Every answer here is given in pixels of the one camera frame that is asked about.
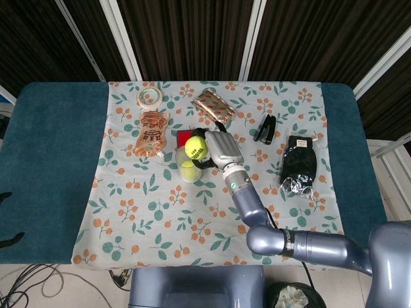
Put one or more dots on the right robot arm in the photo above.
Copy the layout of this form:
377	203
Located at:
321	247

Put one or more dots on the black stapler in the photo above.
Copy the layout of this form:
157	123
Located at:
266	128

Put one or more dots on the black gloves in plastic bag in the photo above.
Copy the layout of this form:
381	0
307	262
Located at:
298	160

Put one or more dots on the small yellow-green ball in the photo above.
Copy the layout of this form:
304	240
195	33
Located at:
196	147

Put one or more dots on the slim white frame post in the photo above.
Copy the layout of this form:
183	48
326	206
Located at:
80	40

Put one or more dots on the white tape roll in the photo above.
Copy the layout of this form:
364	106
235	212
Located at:
141	102

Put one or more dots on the orange spouted drink pouch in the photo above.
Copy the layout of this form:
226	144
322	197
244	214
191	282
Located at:
151	134

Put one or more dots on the blue-grey robot torso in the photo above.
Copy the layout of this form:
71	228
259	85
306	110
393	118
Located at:
192	288

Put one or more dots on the white aluminium frame rail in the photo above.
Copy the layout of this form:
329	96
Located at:
391	146

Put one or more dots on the bin with black bag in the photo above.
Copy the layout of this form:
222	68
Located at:
314	298

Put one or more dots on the teal table cover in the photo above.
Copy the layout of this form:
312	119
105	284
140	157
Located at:
54	160

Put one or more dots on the wide white frame post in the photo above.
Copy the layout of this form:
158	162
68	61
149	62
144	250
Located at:
252	40
123	40
382	65

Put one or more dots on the blue and white board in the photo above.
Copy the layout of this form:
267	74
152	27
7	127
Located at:
4	96

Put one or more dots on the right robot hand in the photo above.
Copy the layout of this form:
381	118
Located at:
224	147

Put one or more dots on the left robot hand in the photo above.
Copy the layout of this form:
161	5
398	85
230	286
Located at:
9	241

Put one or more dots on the gold foil wrapped package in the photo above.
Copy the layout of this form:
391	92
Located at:
213	106

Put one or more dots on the floral print tablecloth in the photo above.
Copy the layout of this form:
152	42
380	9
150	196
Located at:
144	208

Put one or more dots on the clear plastic cylinder container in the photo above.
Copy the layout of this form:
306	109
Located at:
192	178

